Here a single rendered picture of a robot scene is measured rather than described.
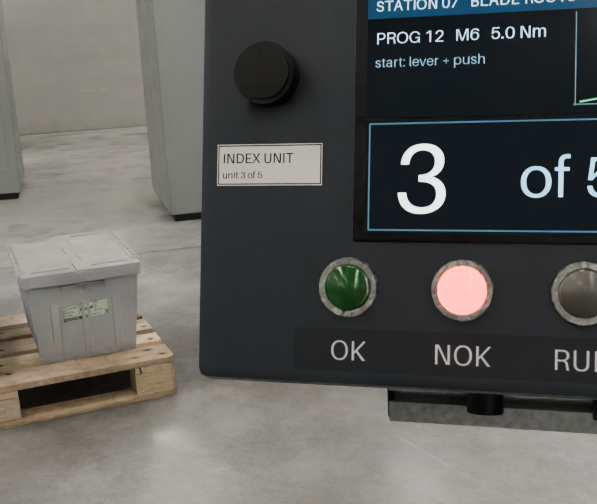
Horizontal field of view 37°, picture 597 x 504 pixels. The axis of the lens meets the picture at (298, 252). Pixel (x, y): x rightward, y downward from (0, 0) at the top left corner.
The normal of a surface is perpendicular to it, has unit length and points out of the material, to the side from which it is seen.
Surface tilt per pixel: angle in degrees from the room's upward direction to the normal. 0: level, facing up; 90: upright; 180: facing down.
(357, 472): 0
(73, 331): 96
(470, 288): 73
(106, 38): 90
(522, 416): 90
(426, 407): 90
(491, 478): 0
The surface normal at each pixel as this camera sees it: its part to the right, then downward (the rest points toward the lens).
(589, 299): -0.22, 0.06
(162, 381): 0.38, 0.21
